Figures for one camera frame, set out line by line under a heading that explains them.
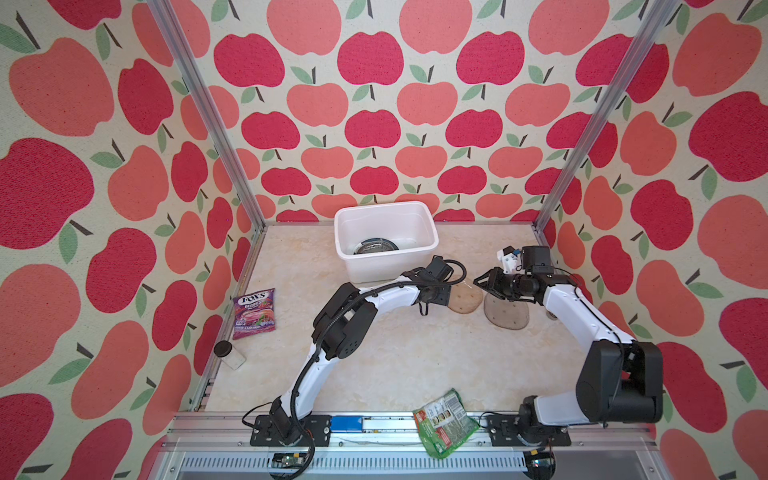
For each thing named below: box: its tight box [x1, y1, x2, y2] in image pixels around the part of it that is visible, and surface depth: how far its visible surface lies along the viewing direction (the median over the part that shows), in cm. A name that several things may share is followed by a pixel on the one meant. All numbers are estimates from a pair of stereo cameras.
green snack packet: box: [412, 388, 480, 459], surface depth 75 cm
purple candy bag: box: [233, 288, 276, 341], surface depth 95 cm
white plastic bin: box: [334, 201, 439, 283], surface depth 107 cm
